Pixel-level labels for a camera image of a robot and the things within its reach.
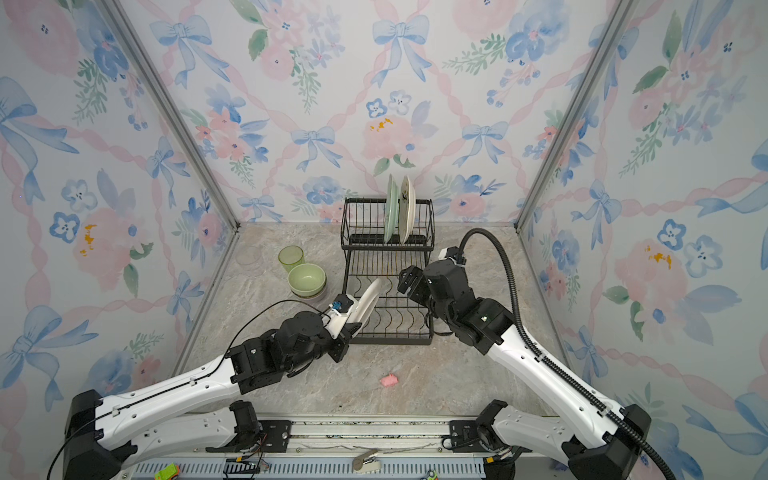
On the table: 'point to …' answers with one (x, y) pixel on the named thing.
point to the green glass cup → (290, 256)
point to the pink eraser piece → (389, 380)
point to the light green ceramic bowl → (306, 280)
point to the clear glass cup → (248, 257)
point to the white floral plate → (364, 307)
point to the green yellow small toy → (168, 473)
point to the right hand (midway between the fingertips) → (410, 278)
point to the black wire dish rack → (379, 238)
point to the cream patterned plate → (407, 210)
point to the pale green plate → (392, 209)
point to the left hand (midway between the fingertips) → (359, 320)
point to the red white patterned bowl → (315, 297)
